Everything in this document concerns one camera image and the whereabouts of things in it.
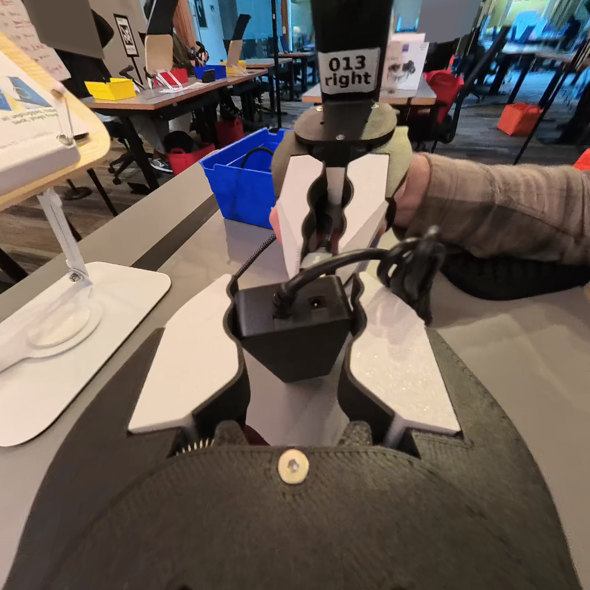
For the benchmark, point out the tan board on stand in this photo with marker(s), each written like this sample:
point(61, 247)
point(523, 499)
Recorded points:
point(235, 50)
point(159, 53)

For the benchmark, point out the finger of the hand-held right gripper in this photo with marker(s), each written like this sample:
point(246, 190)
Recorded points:
point(368, 198)
point(292, 198)

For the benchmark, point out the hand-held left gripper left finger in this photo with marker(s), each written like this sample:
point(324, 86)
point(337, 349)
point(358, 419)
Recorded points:
point(193, 364)

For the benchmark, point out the white book stand wooden board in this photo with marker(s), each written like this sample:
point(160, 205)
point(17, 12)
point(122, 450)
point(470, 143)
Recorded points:
point(115, 295)

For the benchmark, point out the black stanchion post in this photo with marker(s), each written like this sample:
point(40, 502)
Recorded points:
point(76, 192)

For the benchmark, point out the printed instruction sheet pad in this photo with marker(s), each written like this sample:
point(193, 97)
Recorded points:
point(27, 156)

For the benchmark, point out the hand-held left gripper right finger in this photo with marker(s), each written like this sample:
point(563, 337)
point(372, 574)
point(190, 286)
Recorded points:
point(396, 368)

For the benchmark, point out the person's right hand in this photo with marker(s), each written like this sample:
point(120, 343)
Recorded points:
point(412, 193)

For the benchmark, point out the printed marker tag sign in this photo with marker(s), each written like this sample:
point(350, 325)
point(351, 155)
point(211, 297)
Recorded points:
point(125, 32)

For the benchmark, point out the person's right forearm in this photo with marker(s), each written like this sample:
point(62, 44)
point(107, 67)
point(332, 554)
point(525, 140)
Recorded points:
point(507, 207)

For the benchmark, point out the red fabric bin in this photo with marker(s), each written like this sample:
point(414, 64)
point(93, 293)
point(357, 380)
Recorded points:
point(189, 159)
point(229, 133)

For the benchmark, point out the yellow parts bin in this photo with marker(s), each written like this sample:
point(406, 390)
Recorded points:
point(235, 67)
point(110, 90)

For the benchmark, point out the orange red cloth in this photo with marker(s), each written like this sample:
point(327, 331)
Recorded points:
point(583, 161)

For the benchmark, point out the orange fabric bin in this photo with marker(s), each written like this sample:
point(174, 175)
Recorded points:
point(518, 120)

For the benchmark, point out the blue parts bin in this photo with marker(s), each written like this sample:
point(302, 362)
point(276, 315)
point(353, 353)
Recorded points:
point(209, 73)

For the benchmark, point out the red office chair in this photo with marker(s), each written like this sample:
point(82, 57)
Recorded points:
point(445, 87)

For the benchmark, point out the red parts bin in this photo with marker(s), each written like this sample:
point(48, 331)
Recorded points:
point(177, 76)

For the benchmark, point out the blue plastic bin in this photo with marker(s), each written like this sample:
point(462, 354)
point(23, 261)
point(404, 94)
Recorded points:
point(239, 198)

